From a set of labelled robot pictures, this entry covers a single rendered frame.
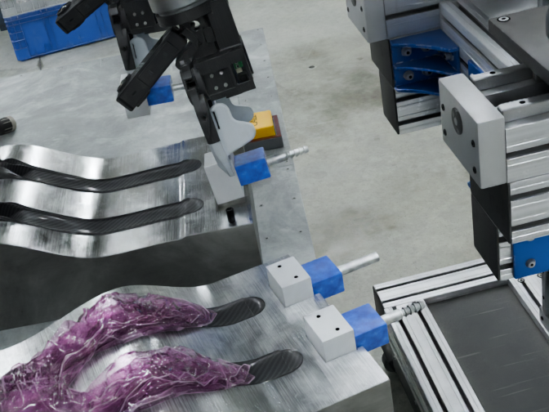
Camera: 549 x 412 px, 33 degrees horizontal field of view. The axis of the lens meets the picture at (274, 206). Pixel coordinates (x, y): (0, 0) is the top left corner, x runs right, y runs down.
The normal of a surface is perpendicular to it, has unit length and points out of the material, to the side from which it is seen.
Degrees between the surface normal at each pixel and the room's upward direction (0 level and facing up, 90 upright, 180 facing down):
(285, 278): 0
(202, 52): 82
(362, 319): 0
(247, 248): 90
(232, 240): 90
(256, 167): 82
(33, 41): 90
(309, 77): 1
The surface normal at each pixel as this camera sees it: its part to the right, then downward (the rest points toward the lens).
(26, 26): 0.26, 0.48
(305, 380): -0.16, -0.83
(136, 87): 0.07, 0.39
